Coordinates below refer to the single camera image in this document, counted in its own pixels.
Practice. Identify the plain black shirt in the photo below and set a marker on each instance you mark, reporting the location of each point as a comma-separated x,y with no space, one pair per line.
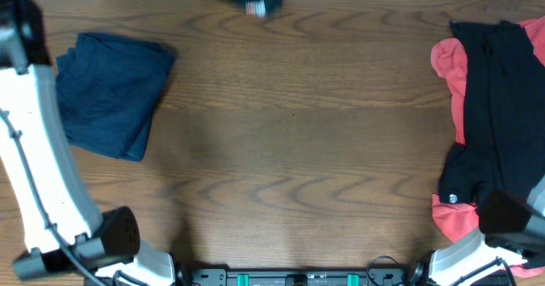
503,116

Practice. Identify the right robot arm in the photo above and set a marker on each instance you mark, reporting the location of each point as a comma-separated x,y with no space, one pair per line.
510,233

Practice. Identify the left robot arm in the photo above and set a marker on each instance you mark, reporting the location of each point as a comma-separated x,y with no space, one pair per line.
65,232

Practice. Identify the red orange garment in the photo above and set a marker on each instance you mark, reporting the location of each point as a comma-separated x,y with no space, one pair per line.
456,219

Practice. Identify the folded navy blue garment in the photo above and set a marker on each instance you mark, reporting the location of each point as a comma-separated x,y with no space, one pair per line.
107,87

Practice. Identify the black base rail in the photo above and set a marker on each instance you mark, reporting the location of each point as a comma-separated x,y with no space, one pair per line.
376,276

